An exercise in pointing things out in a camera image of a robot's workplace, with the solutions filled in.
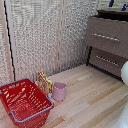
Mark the dark brown cabinet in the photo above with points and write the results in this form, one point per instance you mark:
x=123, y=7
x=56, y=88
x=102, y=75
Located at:
x=113, y=14

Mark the red basket with blue rim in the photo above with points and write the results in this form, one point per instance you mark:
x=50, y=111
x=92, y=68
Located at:
x=23, y=100

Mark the beige woven partition panel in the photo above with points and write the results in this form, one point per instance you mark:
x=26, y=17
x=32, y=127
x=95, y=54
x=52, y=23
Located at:
x=3, y=43
x=78, y=33
x=33, y=36

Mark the pink plastic cup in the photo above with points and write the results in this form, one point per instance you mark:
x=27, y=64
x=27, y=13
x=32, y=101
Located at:
x=59, y=92

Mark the small blue object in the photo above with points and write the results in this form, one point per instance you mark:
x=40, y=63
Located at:
x=111, y=3
x=124, y=7

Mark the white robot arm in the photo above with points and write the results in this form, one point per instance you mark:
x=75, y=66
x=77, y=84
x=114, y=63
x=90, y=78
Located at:
x=124, y=100

